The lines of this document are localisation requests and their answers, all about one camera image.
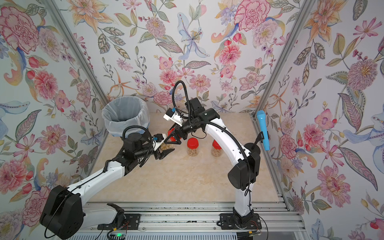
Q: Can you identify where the black bin with white liner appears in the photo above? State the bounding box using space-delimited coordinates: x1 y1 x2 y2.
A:
102 96 150 137

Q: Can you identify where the peanut jar red lid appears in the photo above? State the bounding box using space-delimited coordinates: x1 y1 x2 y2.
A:
159 143 173 151
211 140 223 157
187 138 199 157

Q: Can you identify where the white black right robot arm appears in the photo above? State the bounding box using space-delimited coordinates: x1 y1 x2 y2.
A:
164 100 260 222

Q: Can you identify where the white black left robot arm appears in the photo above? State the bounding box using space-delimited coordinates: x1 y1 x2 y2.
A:
40 133 173 240

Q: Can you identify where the blue microphone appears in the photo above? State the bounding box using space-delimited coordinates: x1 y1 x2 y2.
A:
257 111 270 151

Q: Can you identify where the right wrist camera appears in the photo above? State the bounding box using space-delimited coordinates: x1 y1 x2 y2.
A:
164 108 184 126

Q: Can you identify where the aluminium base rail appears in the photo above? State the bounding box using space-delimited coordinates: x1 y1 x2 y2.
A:
64 201 307 240

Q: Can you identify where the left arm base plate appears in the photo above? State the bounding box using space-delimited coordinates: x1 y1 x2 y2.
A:
97 214 141 231

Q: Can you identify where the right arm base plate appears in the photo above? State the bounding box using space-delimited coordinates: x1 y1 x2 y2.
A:
216 213 262 231

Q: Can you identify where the aluminium corner post right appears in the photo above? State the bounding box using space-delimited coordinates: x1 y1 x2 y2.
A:
254 1 315 117

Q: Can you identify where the aluminium corner post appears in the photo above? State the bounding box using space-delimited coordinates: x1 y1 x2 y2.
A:
43 1 108 106
254 1 315 117

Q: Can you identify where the aluminium corner post left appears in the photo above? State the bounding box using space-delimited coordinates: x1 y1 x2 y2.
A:
43 1 108 106

